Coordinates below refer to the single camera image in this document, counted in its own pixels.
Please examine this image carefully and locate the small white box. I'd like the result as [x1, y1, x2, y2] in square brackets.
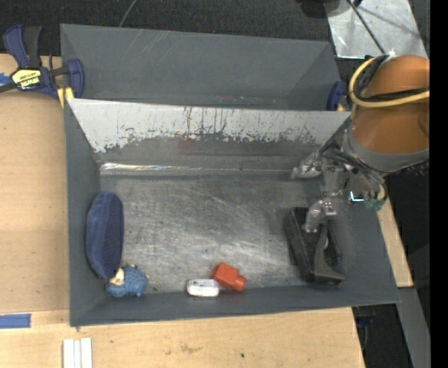
[186, 278, 221, 298]

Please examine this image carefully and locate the grey metal bin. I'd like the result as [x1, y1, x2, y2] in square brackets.
[59, 23, 402, 327]

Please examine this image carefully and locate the blue oval pouch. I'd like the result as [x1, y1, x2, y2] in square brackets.
[85, 190, 126, 280]

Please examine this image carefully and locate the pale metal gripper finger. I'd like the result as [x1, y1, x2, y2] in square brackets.
[303, 199, 338, 234]

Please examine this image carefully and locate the blue toy animal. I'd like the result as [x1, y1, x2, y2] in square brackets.
[104, 264, 150, 298]

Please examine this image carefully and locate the red plastic block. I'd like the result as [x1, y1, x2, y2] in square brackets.
[212, 261, 248, 293]

